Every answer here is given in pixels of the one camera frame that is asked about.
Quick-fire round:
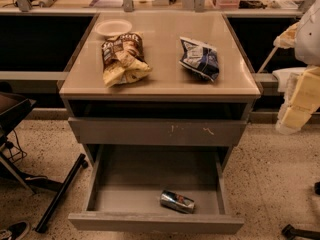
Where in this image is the grey drawer cabinet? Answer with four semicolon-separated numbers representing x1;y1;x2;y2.
60;11;260;164

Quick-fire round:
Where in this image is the black chair base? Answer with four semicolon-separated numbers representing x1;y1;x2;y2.
0;92;88;233

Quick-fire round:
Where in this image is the brown yellow chip bag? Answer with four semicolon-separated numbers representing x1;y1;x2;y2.
101;32;152;87

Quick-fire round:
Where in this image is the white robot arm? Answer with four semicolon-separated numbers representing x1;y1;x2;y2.
273;0;320;134

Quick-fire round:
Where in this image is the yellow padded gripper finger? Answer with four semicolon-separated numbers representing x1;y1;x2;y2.
276;66;320;135
273;23;298;49

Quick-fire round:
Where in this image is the blue white chip bag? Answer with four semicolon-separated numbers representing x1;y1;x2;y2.
179;37;220;82

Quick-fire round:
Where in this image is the closed grey top drawer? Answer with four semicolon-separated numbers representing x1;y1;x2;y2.
69;117;246;146

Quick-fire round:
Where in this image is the open grey middle drawer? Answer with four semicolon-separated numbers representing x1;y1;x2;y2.
69;145;244;234

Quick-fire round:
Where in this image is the black caster wheel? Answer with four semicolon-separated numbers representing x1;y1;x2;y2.
281;224;320;240

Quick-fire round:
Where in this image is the silver redbull can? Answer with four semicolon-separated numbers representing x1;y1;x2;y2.
160;190;195;214

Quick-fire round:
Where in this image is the white stick with black tip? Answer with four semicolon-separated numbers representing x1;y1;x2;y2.
257;47;278;73

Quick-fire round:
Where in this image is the white curved chair armrest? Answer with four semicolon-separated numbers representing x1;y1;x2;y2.
272;67;305;93

